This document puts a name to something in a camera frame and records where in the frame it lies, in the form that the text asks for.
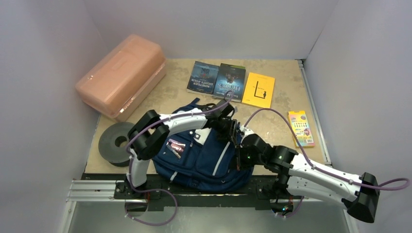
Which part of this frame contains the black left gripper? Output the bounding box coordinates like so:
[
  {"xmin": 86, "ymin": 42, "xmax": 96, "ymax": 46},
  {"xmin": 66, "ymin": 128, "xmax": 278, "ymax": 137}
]
[{"xmin": 213, "ymin": 117, "xmax": 235, "ymax": 146}]

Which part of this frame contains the colourful crayon box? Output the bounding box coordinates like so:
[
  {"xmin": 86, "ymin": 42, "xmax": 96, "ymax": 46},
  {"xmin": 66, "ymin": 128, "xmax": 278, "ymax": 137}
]
[{"xmin": 288, "ymin": 111, "xmax": 315, "ymax": 148}]

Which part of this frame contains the pink highlighter marker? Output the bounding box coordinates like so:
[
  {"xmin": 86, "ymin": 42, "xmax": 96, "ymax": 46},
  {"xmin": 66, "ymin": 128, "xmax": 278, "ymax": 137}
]
[{"xmin": 166, "ymin": 139, "xmax": 186, "ymax": 159}]

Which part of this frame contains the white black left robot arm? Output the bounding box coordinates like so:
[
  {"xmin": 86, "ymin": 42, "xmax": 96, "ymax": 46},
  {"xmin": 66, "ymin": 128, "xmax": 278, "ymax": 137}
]
[{"xmin": 126, "ymin": 100, "xmax": 251, "ymax": 199}]

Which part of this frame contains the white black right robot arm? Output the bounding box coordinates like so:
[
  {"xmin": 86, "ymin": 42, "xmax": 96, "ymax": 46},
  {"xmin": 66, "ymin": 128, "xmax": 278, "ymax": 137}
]
[{"xmin": 236, "ymin": 133, "xmax": 380, "ymax": 223}]

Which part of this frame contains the yellow paperback book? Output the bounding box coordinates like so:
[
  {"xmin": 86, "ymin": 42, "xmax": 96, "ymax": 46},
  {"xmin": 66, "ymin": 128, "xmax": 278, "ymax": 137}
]
[{"xmin": 241, "ymin": 72, "xmax": 275, "ymax": 108}]

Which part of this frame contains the dark blue paperback book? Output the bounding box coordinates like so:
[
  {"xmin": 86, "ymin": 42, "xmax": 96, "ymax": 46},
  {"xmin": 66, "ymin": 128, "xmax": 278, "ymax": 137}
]
[{"xmin": 212, "ymin": 63, "xmax": 246, "ymax": 102}]

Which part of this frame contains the Nineteen Eighty-Four paperback book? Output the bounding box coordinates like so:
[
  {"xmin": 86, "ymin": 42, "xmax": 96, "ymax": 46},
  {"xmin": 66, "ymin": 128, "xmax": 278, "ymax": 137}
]
[{"xmin": 186, "ymin": 61, "xmax": 220, "ymax": 96}]

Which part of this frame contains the translucent pink storage box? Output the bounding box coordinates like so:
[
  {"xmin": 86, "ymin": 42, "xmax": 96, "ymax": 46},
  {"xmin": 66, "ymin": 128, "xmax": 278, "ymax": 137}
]
[{"xmin": 75, "ymin": 34, "xmax": 166, "ymax": 122}]

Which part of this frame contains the grey round disc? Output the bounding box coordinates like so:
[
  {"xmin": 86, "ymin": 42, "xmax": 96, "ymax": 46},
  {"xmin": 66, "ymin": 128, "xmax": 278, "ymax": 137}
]
[{"xmin": 98, "ymin": 122, "xmax": 133, "ymax": 167}]

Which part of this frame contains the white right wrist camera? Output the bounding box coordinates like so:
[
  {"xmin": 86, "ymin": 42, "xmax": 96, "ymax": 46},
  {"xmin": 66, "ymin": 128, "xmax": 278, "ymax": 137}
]
[{"xmin": 239, "ymin": 125, "xmax": 255, "ymax": 138}]

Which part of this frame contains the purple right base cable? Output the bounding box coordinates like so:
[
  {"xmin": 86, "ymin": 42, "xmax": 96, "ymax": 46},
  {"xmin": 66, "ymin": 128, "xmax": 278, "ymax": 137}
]
[{"xmin": 274, "ymin": 196, "xmax": 305, "ymax": 218}]

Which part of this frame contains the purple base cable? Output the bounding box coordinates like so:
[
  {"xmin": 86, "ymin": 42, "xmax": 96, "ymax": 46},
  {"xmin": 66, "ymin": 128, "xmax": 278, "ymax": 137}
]
[
  {"xmin": 274, "ymin": 196, "xmax": 305, "ymax": 218},
  {"xmin": 124, "ymin": 157, "xmax": 179, "ymax": 226}
]

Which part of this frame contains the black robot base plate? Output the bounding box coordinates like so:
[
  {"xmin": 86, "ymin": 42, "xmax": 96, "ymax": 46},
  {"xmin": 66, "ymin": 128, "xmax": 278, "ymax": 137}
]
[{"xmin": 114, "ymin": 174, "xmax": 301, "ymax": 215}]

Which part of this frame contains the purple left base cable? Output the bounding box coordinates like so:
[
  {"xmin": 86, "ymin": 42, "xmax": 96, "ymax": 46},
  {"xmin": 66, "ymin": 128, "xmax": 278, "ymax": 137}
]
[{"xmin": 124, "ymin": 157, "xmax": 179, "ymax": 226}]

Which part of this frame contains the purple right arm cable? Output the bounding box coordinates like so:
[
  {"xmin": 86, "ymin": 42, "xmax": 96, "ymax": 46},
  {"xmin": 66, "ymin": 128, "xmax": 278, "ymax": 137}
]
[{"xmin": 243, "ymin": 108, "xmax": 411, "ymax": 192}]

